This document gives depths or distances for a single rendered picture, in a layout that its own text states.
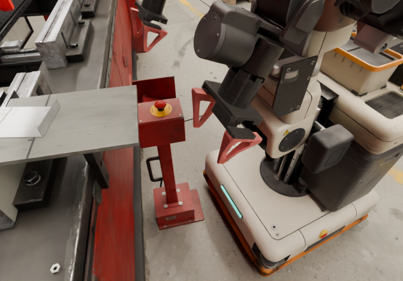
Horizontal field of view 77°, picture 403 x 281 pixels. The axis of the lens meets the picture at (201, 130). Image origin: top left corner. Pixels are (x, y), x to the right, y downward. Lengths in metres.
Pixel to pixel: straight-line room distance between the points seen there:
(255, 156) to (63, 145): 1.05
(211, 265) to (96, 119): 1.03
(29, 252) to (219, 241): 1.02
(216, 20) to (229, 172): 1.04
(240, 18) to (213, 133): 1.57
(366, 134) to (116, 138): 0.77
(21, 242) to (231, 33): 0.50
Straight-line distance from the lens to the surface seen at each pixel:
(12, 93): 0.69
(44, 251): 0.56
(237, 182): 1.27
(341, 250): 1.58
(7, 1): 0.63
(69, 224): 0.56
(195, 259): 1.40
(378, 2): 0.45
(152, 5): 0.74
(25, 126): 0.58
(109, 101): 0.57
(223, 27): 0.32
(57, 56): 0.98
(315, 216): 1.27
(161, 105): 0.83
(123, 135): 0.48
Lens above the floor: 1.33
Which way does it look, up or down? 45 degrees down
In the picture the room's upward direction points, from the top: straight up
